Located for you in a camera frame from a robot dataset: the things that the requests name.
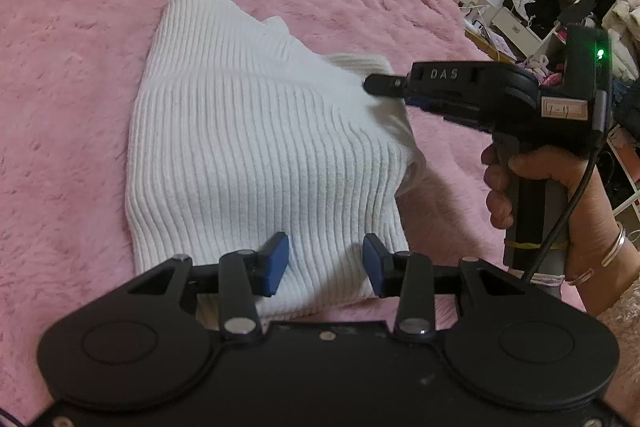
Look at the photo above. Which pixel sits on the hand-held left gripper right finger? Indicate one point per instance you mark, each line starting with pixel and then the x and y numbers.
pixel 372 264

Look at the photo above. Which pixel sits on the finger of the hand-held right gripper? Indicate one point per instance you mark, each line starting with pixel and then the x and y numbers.
pixel 450 109
pixel 385 85

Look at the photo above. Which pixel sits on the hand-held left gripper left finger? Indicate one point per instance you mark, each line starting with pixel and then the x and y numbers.
pixel 277 264

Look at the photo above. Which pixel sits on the white knit sweater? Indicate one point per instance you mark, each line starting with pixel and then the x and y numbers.
pixel 250 132

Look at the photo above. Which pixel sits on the person's right forearm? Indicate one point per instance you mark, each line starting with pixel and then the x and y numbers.
pixel 620 307

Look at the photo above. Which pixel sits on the black clothes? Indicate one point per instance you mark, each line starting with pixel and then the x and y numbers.
pixel 544 9

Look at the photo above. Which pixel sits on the pile of light clothes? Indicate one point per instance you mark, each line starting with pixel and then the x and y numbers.
pixel 625 17

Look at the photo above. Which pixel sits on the person's right hand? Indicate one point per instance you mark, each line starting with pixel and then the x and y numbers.
pixel 592 217

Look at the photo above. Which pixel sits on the wooden nightstand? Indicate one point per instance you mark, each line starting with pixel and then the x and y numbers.
pixel 492 44

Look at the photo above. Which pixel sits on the yellow rubber band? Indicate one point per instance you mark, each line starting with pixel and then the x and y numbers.
pixel 535 245

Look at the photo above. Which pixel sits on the silver bangle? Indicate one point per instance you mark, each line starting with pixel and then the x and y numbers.
pixel 615 244
pixel 580 278

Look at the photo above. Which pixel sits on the pink fluffy blanket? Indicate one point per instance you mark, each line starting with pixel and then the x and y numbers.
pixel 75 57

